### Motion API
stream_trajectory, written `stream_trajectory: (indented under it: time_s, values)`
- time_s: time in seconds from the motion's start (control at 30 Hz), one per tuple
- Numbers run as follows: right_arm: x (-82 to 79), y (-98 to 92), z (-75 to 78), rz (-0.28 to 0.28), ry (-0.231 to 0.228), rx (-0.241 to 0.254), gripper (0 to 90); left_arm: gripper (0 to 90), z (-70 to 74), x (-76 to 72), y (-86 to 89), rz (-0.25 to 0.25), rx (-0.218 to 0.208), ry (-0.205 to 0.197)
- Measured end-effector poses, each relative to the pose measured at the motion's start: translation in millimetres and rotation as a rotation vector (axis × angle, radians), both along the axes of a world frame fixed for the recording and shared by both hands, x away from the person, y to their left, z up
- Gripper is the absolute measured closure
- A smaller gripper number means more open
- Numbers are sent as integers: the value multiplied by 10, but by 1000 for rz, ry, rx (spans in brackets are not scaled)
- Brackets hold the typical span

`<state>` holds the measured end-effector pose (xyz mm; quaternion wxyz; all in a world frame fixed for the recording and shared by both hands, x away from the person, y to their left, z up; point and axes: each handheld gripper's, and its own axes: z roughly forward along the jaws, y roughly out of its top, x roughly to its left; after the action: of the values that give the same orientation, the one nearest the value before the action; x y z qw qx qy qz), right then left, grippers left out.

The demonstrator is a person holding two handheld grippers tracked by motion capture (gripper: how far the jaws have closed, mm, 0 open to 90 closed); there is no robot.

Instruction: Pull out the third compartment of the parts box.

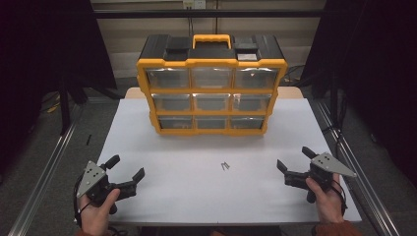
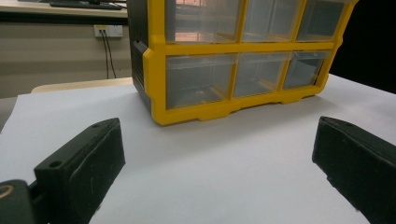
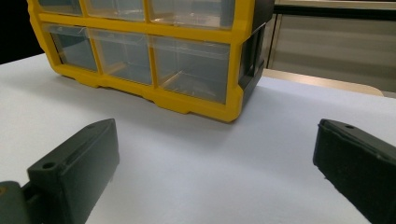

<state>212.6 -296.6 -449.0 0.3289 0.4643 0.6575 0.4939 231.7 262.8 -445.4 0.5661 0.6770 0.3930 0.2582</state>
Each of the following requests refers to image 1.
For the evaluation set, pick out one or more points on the black horizontal bar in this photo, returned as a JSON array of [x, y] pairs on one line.
[[209, 13]]

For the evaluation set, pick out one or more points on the person's right hand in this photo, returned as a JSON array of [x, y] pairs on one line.
[[327, 203]]

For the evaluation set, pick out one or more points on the rows of clear drawers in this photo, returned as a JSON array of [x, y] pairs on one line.
[[209, 102]]

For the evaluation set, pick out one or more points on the yellow black organizer cabinet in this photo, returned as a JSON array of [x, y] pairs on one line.
[[209, 90]]

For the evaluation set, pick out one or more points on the black curtain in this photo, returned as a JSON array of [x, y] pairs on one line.
[[39, 49], [377, 65]]

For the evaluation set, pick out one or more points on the black metal stand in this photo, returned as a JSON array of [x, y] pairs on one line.
[[65, 108]]

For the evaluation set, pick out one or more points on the white table cover sheet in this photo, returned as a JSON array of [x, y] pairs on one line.
[[196, 183]]

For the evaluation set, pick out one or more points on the small black floor object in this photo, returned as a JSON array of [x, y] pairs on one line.
[[88, 139]]

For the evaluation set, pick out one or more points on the clear plastic drawer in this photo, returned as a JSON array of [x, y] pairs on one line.
[[257, 78]]

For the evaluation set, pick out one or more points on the aluminium floor rail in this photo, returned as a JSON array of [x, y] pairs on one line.
[[42, 177], [360, 170]]

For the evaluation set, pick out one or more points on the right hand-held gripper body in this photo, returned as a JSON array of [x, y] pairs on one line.
[[331, 165]]

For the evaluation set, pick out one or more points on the white wall socket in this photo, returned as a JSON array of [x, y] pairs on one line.
[[194, 4]]

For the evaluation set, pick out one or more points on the person's left hand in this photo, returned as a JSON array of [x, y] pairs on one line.
[[95, 216]]

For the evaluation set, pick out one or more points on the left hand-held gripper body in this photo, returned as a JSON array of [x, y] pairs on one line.
[[95, 177]]

